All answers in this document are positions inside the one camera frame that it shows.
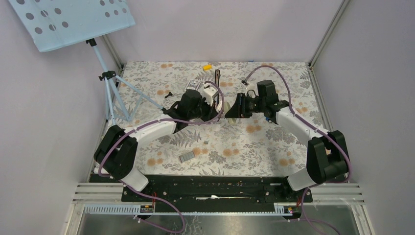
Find blue playing card box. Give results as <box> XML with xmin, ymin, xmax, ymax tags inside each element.
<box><xmin>185</xmin><ymin>79</ymin><xmax>201</xmax><ymax>91</ymax></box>

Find yellow toy brick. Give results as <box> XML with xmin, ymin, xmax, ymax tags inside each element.
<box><xmin>203</xmin><ymin>64</ymin><xmax>212</xmax><ymax>71</ymax></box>

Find black stapler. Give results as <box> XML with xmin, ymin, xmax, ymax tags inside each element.
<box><xmin>214</xmin><ymin>70</ymin><xmax>220</xmax><ymax>86</ymax></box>

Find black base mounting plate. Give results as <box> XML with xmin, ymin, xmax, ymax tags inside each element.
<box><xmin>121</xmin><ymin>174</ymin><xmax>314</xmax><ymax>213</ymax></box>

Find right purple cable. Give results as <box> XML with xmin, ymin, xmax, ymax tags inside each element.
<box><xmin>243</xmin><ymin>65</ymin><xmax>353</xmax><ymax>235</ymax></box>

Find purple cable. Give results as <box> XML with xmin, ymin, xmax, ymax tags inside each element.
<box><xmin>97</xmin><ymin>81</ymin><xmax>226</xmax><ymax>234</ymax></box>
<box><xmin>243</xmin><ymin>65</ymin><xmax>353</xmax><ymax>235</ymax></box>

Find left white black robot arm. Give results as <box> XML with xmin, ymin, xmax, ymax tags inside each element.
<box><xmin>93</xmin><ymin>86</ymin><xmax>224</xmax><ymax>201</ymax></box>

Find blue perforated music stand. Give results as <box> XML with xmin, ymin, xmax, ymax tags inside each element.
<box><xmin>10</xmin><ymin>0</ymin><xmax>163</xmax><ymax>124</ymax></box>

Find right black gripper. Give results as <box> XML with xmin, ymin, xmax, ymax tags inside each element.
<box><xmin>225</xmin><ymin>93</ymin><xmax>266</xmax><ymax>119</ymax></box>

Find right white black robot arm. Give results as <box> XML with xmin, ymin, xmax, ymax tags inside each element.
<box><xmin>225</xmin><ymin>80</ymin><xmax>349</xmax><ymax>202</ymax></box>

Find floral patterned table mat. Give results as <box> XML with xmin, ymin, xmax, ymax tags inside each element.
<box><xmin>122</xmin><ymin>61</ymin><xmax>323</xmax><ymax>177</ymax></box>

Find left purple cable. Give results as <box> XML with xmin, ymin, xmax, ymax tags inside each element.
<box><xmin>97</xmin><ymin>81</ymin><xmax>226</xmax><ymax>234</ymax></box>

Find grey staple strip block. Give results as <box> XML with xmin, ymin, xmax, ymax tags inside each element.
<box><xmin>179</xmin><ymin>151</ymin><xmax>195</xmax><ymax>163</ymax></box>

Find beige oblong plastic case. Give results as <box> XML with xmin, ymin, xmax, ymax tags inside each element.
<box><xmin>216</xmin><ymin>101</ymin><xmax>236</xmax><ymax>125</ymax></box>

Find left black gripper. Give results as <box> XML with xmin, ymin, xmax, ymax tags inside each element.
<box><xmin>188</xmin><ymin>95</ymin><xmax>218</xmax><ymax>123</ymax></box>

